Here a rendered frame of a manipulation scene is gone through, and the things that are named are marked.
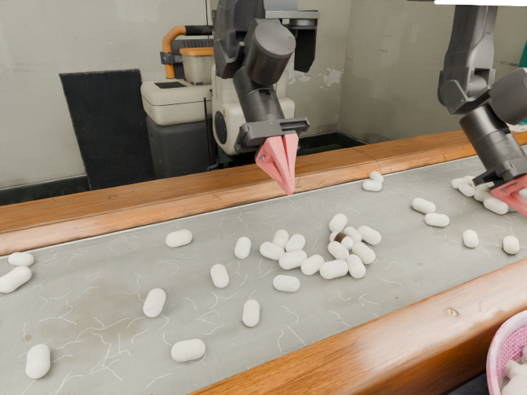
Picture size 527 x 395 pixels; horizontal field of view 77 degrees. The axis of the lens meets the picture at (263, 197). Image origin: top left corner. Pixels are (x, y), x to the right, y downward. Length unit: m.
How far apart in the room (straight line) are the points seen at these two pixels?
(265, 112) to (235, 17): 0.15
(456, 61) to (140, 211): 0.58
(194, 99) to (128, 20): 1.18
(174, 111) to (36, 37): 1.25
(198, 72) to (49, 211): 0.83
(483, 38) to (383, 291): 0.46
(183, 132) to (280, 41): 0.84
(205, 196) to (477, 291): 0.40
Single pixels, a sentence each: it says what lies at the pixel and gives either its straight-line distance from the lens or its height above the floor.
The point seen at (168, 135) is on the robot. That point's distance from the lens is 1.25.
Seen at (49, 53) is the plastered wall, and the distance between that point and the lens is 2.34.
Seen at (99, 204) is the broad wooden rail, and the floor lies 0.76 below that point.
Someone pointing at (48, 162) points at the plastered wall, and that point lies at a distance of 2.47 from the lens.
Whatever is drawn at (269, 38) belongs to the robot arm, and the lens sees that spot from 0.47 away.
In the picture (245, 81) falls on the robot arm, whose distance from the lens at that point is 0.52.
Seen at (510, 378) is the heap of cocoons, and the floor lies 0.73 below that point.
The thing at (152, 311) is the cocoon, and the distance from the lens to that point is 0.39.
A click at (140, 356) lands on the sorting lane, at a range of 0.37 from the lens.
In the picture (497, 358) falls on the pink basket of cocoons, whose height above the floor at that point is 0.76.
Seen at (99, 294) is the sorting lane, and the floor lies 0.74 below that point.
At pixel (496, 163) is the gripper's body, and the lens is 0.65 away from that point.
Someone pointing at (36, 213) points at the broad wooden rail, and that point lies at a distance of 0.61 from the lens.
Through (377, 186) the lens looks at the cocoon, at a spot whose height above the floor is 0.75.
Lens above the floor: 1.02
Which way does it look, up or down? 28 degrees down
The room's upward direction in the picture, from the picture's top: straight up
